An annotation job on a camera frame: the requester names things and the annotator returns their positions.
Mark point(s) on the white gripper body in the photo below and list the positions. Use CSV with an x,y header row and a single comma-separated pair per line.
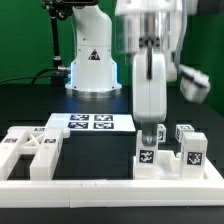
x,y
150,86

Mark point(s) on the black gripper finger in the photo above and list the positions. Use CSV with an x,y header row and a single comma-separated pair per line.
x,y
149,133

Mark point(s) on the white chair seat part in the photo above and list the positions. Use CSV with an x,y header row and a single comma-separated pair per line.
x,y
167,165

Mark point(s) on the white chair backrest part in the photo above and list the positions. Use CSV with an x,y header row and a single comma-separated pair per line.
x,y
43,143

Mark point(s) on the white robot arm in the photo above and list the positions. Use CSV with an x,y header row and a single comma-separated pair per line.
x,y
152,32

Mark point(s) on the white U-shaped obstacle fence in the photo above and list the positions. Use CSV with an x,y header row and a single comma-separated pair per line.
x,y
208,191

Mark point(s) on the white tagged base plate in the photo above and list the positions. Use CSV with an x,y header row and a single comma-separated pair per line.
x,y
92,122

